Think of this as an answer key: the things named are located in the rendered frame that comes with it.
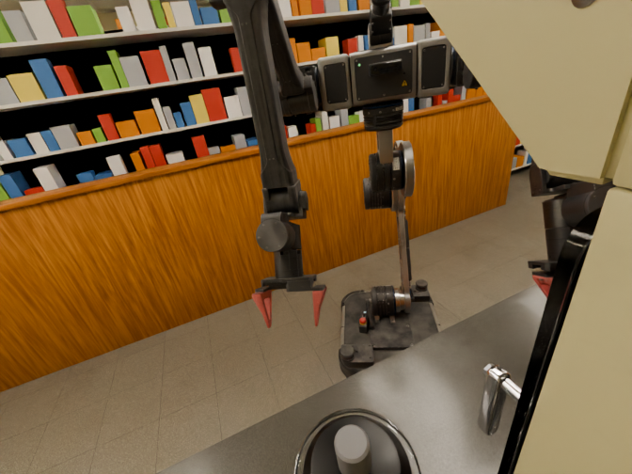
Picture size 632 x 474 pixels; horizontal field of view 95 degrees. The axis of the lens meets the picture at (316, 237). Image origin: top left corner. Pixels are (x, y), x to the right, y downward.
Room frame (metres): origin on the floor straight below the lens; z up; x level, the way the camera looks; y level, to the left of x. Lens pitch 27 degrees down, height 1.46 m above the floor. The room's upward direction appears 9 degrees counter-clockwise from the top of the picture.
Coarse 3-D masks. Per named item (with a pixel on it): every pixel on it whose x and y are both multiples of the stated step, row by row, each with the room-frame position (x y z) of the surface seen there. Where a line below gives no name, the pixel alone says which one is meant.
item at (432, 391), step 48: (528, 288) 0.54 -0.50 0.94; (432, 336) 0.45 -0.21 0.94; (480, 336) 0.43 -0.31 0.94; (528, 336) 0.41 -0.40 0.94; (336, 384) 0.37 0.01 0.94; (384, 384) 0.36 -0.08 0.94; (432, 384) 0.34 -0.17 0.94; (480, 384) 0.32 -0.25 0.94; (240, 432) 0.31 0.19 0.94; (288, 432) 0.30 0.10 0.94; (432, 432) 0.26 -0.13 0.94; (480, 432) 0.25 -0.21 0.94
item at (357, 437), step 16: (352, 416) 0.17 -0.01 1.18; (320, 432) 0.16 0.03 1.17; (336, 432) 0.15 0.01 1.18; (352, 432) 0.13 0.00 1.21; (368, 432) 0.15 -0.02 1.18; (384, 432) 0.15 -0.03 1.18; (320, 448) 0.14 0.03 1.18; (336, 448) 0.13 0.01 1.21; (352, 448) 0.12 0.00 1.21; (368, 448) 0.12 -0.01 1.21; (384, 448) 0.13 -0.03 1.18; (400, 448) 0.14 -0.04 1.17; (304, 464) 0.14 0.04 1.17; (320, 464) 0.13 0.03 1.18; (336, 464) 0.13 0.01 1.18; (352, 464) 0.11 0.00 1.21; (368, 464) 0.12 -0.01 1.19; (384, 464) 0.12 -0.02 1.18; (400, 464) 0.12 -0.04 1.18
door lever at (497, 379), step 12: (492, 372) 0.17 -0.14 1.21; (504, 372) 0.16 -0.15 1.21; (492, 384) 0.16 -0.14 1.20; (504, 384) 0.16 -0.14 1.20; (492, 396) 0.16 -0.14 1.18; (504, 396) 0.16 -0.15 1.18; (516, 396) 0.14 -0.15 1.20; (480, 408) 0.17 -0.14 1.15; (492, 408) 0.16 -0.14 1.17; (480, 420) 0.17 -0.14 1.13; (492, 420) 0.16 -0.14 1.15; (492, 432) 0.16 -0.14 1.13
